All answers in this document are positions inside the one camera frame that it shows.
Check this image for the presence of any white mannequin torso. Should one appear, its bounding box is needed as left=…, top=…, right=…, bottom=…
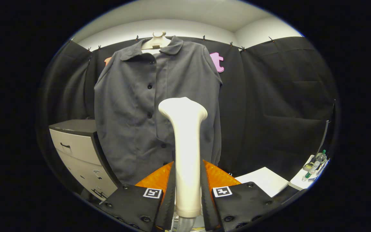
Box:
left=140, top=31, right=172, bottom=50

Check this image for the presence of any grey button shirt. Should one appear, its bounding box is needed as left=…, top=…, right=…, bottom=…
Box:
left=94, top=35, right=223, bottom=186

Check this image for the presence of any white garment steamer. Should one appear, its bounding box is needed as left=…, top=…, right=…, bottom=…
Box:
left=158, top=97, right=208, bottom=231

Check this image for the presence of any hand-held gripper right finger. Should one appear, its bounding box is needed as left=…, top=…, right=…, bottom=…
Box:
left=202, top=159, right=282, bottom=231

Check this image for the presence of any grey drawer cabinet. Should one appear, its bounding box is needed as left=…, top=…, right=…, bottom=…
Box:
left=49, top=119, right=121, bottom=202

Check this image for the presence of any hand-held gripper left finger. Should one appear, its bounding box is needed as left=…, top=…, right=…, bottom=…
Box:
left=100, top=161, right=176, bottom=232

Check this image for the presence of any clear plastic bottle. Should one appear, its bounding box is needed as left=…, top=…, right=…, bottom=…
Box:
left=314, top=149, right=327, bottom=163

